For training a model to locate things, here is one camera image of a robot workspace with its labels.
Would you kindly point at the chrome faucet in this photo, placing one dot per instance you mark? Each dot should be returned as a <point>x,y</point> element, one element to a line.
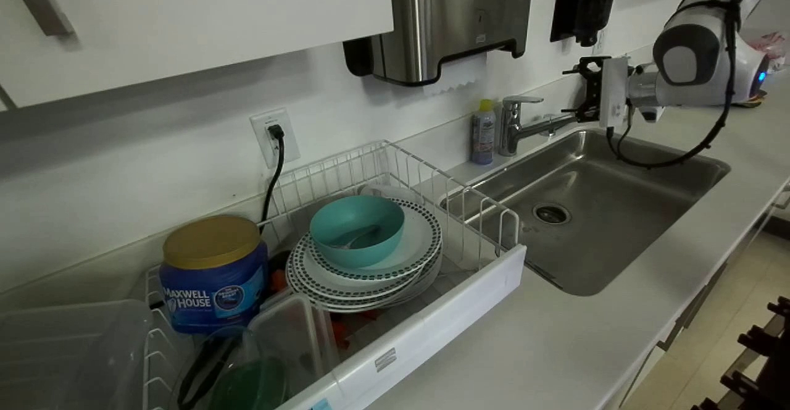
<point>512,129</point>

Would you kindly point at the orange item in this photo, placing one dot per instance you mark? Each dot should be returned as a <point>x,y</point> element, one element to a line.
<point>345,330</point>

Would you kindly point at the white wall socket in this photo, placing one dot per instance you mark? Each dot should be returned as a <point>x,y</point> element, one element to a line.
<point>271,144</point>

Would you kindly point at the chrome faucet lever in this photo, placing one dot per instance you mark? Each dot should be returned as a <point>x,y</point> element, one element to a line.
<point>521,99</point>

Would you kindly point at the metal spoon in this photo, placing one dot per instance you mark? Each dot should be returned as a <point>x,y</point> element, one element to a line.
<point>358,238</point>

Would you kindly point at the dish soap bottle yellow cap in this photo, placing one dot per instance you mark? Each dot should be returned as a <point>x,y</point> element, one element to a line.
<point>483,135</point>

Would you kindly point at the black rack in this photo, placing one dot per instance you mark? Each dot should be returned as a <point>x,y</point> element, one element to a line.
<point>756,367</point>

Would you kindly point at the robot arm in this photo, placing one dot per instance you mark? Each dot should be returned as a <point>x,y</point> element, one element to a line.
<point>697,58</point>

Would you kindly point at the black utensil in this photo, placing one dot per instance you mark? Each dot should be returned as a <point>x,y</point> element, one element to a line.
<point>200,370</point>

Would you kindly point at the blue coffee can gold lid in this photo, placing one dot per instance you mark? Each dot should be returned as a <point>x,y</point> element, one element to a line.
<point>213,286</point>

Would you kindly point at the green glass bowl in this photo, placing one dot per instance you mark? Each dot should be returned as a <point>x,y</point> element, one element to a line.
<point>250,385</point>

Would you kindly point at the stainless steel sink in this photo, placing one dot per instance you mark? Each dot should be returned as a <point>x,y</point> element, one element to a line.
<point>605,212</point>

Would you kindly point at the large clear plastic container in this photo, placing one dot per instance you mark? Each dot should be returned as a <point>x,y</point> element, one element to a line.
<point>68,360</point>

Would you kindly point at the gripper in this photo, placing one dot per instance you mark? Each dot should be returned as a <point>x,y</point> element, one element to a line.
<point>594,92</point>

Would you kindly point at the pink bag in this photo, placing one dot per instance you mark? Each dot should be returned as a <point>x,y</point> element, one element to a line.
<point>774,49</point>

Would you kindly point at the stack of dotted plates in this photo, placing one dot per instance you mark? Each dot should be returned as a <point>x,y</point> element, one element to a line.
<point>382,277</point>

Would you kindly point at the white wall cabinet door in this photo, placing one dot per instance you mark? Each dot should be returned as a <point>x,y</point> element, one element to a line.
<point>185,15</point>

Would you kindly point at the small clear plastic container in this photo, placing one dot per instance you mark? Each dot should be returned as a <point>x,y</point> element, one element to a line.
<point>296,342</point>

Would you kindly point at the steel paper towel dispenser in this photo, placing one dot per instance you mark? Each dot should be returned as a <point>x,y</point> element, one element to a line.
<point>444,15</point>

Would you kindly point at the teal bowl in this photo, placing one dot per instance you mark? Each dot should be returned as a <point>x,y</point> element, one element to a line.
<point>355,231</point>

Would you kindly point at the white paper towel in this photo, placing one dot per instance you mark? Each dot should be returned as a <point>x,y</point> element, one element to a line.
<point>457,75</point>

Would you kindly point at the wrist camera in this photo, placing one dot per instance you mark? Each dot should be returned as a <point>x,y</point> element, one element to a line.
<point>615,92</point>

